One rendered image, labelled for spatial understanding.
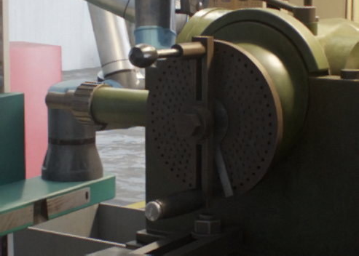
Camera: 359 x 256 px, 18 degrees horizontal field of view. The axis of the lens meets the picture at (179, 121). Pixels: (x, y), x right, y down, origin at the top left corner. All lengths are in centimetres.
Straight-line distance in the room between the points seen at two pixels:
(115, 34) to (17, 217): 47
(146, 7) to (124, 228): 184
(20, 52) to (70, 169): 299
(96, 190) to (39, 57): 303
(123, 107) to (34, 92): 432
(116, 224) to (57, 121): 115
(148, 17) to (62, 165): 76
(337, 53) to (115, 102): 28
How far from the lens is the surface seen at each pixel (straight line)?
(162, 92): 136
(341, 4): 171
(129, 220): 380
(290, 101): 133
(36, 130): 577
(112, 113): 144
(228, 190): 132
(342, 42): 141
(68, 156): 274
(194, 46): 128
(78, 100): 147
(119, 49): 259
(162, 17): 207
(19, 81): 570
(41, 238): 351
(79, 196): 269
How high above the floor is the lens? 136
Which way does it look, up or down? 8 degrees down
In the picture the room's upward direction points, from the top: straight up
